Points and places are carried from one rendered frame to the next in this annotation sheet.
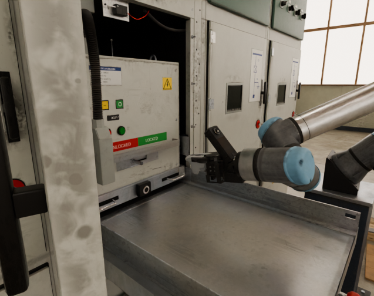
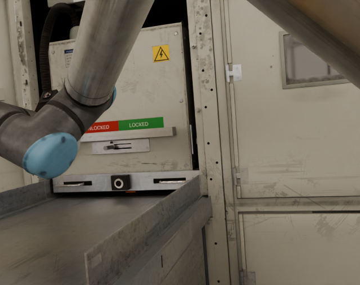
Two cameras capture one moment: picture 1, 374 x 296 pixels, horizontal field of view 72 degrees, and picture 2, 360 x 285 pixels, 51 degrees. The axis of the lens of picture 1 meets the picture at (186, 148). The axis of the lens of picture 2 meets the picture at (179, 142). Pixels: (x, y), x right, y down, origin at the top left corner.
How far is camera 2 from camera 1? 126 cm
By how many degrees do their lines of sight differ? 66
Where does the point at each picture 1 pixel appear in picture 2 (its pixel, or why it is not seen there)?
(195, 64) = (198, 17)
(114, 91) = not seen: hidden behind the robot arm
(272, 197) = (155, 219)
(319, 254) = (4, 276)
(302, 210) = (135, 245)
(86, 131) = not seen: outside the picture
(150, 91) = (134, 66)
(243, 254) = (8, 244)
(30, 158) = not seen: hidden behind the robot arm
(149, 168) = (136, 160)
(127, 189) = (102, 178)
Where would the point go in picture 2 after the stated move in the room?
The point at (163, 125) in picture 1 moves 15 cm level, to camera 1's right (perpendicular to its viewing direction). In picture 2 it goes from (157, 108) to (175, 105)
